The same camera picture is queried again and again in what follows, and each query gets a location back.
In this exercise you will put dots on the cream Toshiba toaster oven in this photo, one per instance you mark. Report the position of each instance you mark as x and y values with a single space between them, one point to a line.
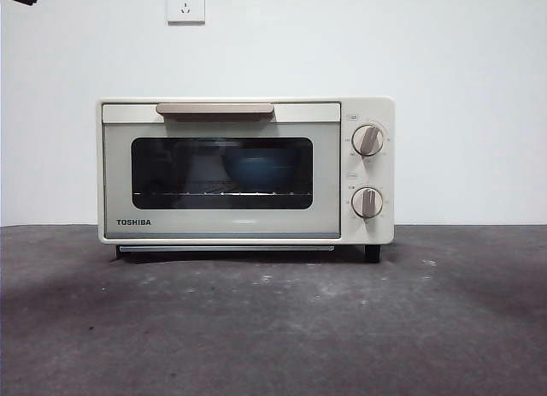
372 233

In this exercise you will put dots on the white wall socket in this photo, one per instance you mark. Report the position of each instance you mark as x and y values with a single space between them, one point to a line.
186 7

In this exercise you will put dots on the cream oven timer knob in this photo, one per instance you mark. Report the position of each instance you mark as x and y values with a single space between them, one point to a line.
367 202

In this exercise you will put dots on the glass window oven door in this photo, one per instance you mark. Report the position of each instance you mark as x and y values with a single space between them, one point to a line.
115 178

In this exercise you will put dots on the cream oven temperature knob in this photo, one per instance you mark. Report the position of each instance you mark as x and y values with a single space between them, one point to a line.
367 140

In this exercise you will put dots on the blue ribbed bowl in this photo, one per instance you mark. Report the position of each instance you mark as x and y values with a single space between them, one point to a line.
260 171

